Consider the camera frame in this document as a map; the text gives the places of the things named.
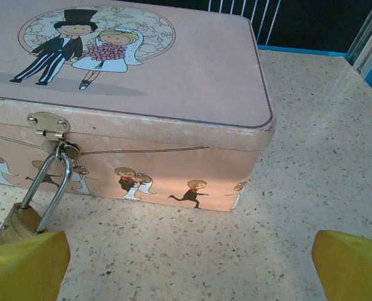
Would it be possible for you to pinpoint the pink wedding cartoon tin box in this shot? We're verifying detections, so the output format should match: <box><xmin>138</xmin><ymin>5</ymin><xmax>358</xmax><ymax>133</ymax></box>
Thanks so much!
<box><xmin>0</xmin><ymin>0</ymin><xmax>277</xmax><ymax>211</ymax></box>

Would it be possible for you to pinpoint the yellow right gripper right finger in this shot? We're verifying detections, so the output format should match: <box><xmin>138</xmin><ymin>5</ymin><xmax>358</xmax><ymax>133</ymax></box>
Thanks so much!
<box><xmin>311</xmin><ymin>230</ymin><xmax>372</xmax><ymax>301</ymax></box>

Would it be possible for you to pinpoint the aluminium frame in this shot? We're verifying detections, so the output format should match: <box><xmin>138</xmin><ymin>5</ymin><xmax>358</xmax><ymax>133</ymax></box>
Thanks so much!
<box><xmin>345</xmin><ymin>0</ymin><xmax>372</xmax><ymax>78</ymax></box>

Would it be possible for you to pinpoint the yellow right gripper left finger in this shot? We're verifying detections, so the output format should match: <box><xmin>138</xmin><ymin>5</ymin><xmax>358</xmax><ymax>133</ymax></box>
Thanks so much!
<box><xmin>0</xmin><ymin>231</ymin><xmax>71</xmax><ymax>301</ymax></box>

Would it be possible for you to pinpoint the brass padlock with steel shackle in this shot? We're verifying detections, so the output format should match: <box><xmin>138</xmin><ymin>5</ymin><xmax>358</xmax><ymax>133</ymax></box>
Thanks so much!
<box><xmin>0</xmin><ymin>140</ymin><xmax>73</xmax><ymax>247</ymax></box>

